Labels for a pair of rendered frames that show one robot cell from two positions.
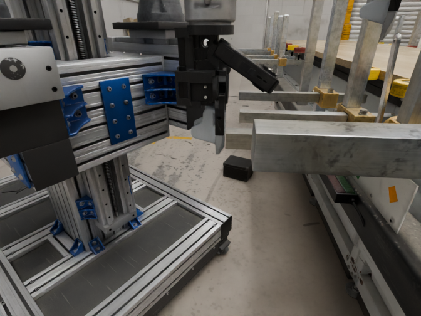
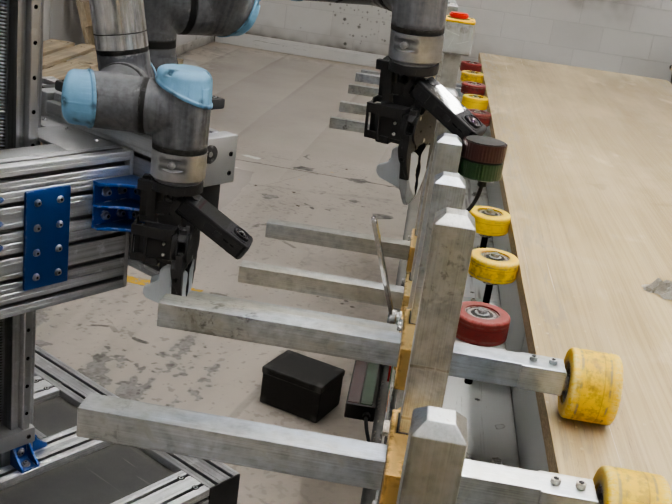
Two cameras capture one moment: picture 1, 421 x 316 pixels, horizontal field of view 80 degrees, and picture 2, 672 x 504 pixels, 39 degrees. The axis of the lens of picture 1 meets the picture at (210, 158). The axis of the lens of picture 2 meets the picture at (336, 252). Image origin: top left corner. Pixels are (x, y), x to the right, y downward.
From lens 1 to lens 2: 0.95 m
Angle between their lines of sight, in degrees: 8
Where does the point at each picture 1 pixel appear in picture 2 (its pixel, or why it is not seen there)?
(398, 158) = (238, 328)
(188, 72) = (146, 226)
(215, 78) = (175, 236)
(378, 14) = (394, 177)
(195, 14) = (159, 175)
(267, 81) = (234, 246)
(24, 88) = not seen: outside the picture
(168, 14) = not seen: hidden behind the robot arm
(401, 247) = not seen: hidden behind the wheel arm
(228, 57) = (192, 217)
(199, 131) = (153, 291)
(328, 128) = (205, 305)
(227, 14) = (192, 178)
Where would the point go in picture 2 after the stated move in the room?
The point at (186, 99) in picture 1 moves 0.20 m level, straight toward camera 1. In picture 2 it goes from (140, 254) to (121, 313)
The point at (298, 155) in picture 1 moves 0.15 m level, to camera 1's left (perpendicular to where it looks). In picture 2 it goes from (183, 318) to (51, 302)
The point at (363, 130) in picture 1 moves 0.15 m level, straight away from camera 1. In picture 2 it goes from (223, 308) to (300, 277)
